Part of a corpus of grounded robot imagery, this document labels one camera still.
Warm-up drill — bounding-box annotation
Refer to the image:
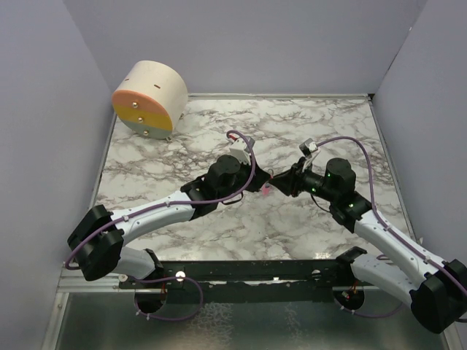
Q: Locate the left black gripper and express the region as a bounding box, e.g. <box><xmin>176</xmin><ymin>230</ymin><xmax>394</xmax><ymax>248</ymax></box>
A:
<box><xmin>217</xmin><ymin>155</ymin><xmax>270</xmax><ymax>202</ymax></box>

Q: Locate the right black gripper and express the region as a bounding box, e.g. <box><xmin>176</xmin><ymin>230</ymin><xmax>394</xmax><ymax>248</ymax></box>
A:
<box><xmin>269</xmin><ymin>157</ymin><xmax>338</xmax><ymax>203</ymax></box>

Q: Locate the pink strap keyring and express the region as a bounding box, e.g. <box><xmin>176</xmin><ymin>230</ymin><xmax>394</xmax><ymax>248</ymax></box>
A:
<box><xmin>262</xmin><ymin>169</ymin><xmax>274</xmax><ymax>196</ymax></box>

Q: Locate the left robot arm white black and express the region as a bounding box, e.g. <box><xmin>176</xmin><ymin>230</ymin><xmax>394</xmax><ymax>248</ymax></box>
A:
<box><xmin>67</xmin><ymin>155</ymin><xmax>270</xmax><ymax>288</ymax></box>

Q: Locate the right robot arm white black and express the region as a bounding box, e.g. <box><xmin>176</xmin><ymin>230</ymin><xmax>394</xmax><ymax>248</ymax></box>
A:
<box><xmin>270</xmin><ymin>158</ymin><xmax>466</xmax><ymax>334</ymax></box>

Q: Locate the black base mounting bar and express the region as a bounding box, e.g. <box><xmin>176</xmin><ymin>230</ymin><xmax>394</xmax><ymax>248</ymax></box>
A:
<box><xmin>119</xmin><ymin>246</ymin><xmax>365</xmax><ymax>304</ymax></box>

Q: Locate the cream cylinder tricolour face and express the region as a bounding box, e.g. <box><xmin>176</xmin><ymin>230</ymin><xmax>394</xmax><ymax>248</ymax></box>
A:
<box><xmin>112</xmin><ymin>61</ymin><xmax>188</xmax><ymax>139</ymax></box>

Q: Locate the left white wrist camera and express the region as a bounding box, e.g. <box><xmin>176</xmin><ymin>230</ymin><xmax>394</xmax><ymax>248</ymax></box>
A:
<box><xmin>228</xmin><ymin>134</ymin><xmax>255</xmax><ymax>165</ymax></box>

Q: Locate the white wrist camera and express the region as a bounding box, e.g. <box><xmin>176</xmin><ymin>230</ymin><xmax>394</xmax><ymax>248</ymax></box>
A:
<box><xmin>228</xmin><ymin>134</ymin><xmax>255</xmax><ymax>165</ymax></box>
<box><xmin>299</xmin><ymin>138</ymin><xmax>320</xmax><ymax>170</ymax></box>

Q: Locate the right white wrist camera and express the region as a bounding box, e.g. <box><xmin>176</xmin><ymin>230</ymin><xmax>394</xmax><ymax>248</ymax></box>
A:
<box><xmin>299</xmin><ymin>138</ymin><xmax>320</xmax><ymax>170</ymax></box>

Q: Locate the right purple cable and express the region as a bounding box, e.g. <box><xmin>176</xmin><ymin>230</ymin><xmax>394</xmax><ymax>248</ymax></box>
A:
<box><xmin>315</xmin><ymin>136</ymin><xmax>467</xmax><ymax>317</ymax></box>

